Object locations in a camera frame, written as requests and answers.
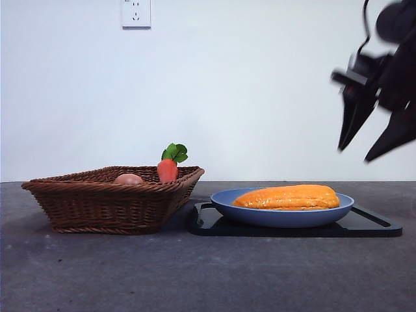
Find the pale brown egg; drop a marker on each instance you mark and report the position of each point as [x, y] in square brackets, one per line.
[128, 179]

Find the orange-yellow corn cob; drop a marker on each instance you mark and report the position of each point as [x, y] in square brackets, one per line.
[286, 198]

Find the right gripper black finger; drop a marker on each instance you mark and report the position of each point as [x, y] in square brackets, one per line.
[352, 117]
[398, 130]

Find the brown wicker basket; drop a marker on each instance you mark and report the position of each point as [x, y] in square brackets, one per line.
[104, 208]

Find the white wall socket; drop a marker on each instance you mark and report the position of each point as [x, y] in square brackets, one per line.
[136, 14]

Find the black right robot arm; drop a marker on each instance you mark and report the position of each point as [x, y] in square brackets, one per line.
[396, 16]

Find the blue round plate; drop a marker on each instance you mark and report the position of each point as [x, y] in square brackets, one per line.
[276, 219]

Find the black rectangular tray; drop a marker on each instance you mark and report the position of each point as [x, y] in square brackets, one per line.
[364, 228]

